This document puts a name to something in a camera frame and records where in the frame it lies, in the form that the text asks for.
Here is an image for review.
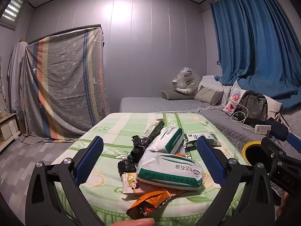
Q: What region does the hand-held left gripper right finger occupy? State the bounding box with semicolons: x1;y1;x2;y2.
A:
196;136;275;226

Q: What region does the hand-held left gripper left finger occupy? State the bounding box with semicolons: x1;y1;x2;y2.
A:
25;135;105;226

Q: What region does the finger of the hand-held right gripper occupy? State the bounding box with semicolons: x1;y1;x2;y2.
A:
286;132;301;153
261;137;286;170

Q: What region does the yellow-rimmed trash bin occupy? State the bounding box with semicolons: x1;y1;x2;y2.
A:
242;141;268;166

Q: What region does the black plastic bag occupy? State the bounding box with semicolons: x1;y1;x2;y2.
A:
131;135;153;157
118;155;140;177

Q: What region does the large white green plastic bag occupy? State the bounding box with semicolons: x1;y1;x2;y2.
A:
136;147;204;191

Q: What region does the white green tissue packet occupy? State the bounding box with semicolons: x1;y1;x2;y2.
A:
147;127;184;153

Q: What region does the green toothpaste box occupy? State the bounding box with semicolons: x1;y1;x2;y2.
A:
142;120;166;138

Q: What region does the orange snack wrapper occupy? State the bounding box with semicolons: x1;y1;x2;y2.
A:
126;188;179;220

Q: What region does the person's right hand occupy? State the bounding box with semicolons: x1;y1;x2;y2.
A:
276;190;292;217

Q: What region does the person's left hand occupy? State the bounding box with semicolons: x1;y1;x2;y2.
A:
112;218;156;226

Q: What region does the dark blue cloth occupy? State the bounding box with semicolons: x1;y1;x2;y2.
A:
265;118;289;142

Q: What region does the green white carton box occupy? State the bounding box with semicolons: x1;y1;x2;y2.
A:
183;133;221;147

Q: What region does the green printed tablecloth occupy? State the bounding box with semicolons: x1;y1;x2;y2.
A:
50;112;250;226

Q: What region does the plain white pillow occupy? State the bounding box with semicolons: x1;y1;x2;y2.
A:
263;95;283;119

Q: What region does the dark green backpack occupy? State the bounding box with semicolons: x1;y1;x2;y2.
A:
235;90;268;123

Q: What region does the pink cartoon packet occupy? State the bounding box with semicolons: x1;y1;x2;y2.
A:
121;172;146;195

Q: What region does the baby print pillow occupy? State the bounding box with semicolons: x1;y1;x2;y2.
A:
224;86;242;116

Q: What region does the olive cushion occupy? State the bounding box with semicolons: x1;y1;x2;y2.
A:
194;86;224;106

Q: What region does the grey pillow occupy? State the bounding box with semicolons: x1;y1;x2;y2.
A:
161;89;195;100

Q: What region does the white quilted pillow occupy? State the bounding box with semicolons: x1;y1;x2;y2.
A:
198;75;232;99

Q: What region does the plastic-wrapped plush tiger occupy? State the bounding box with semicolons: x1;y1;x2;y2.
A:
172;67;203;95

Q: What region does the striped floral sheet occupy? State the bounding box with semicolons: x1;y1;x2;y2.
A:
19;25;111;145

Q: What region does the blue curtain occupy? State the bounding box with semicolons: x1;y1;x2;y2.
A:
209;0;301;109

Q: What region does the hanging grey cloth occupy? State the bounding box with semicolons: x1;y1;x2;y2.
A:
7;41;27;113

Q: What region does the window blind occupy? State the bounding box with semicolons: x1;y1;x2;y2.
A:
0;0;25;30

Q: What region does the white cable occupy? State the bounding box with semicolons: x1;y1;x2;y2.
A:
230;104;255;130

